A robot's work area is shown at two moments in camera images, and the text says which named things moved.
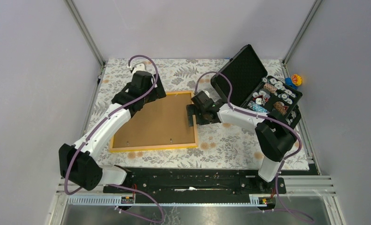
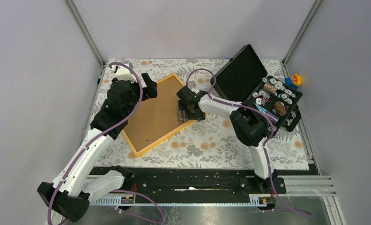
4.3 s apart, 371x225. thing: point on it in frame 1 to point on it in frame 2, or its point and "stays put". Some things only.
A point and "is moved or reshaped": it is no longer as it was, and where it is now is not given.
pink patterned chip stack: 271,88 stays put
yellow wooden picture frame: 162,124 is moved or reshaped
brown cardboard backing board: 162,123 is moved or reshaped
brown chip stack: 279,106 stays put
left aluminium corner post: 83,28 stays put
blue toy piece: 288,81 stays put
